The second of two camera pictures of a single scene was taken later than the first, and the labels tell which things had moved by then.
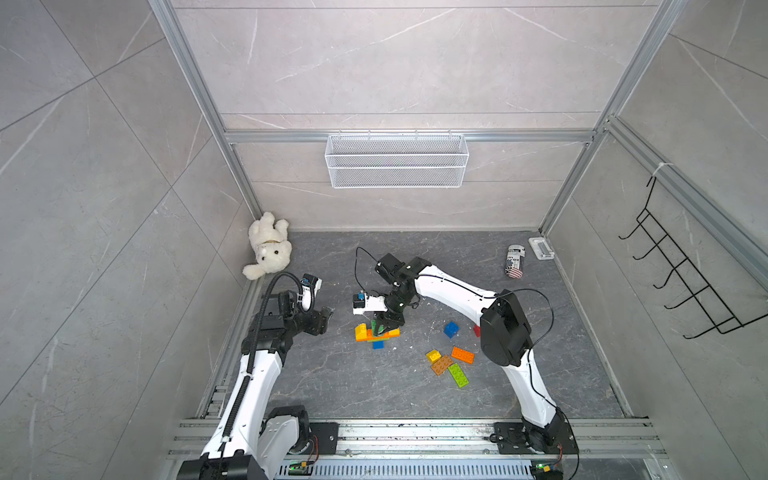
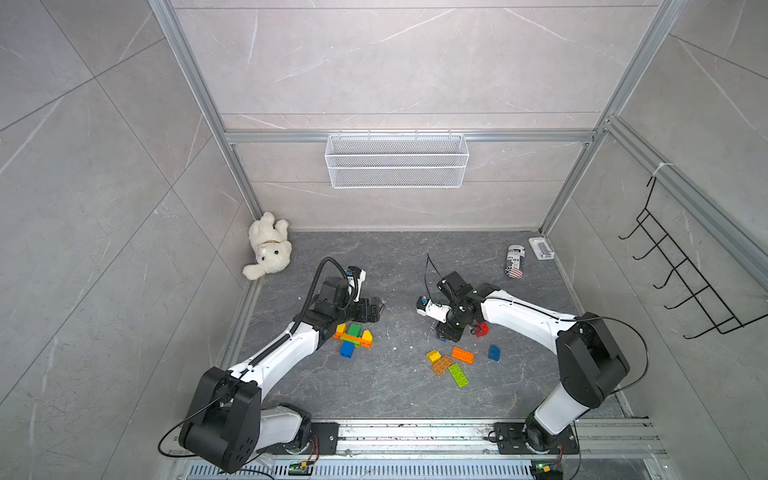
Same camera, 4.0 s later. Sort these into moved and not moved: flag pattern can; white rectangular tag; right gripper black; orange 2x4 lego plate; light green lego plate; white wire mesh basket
Moved: right gripper black; orange 2x4 lego plate
Not moved: flag pattern can; light green lego plate; white wire mesh basket; white rectangular tag
